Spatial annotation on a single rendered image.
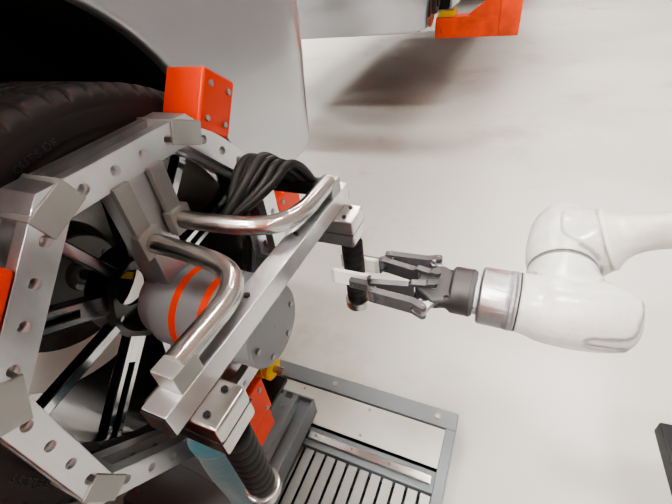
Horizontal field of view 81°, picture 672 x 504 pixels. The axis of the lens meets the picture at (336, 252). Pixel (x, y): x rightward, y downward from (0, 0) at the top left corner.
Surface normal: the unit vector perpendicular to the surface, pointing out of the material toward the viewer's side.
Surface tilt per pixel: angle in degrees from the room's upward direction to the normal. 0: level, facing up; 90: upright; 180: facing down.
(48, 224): 90
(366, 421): 0
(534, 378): 0
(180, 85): 55
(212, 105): 90
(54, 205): 90
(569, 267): 4
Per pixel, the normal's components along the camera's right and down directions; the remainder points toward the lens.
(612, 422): -0.11, -0.78
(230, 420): 0.91, 0.16
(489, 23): -0.39, 0.61
